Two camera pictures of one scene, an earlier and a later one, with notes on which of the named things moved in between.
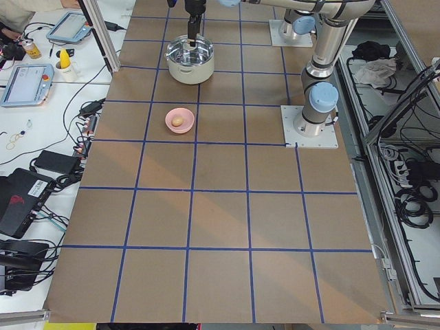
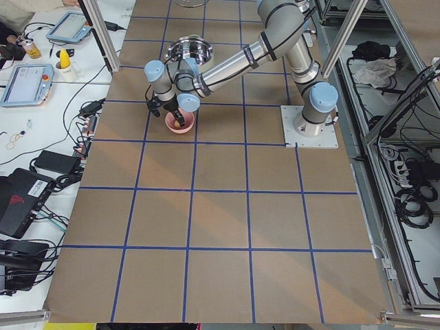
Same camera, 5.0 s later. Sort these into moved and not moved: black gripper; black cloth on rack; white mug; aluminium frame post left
Moved: black gripper
Not moved: black cloth on rack; white mug; aluminium frame post left
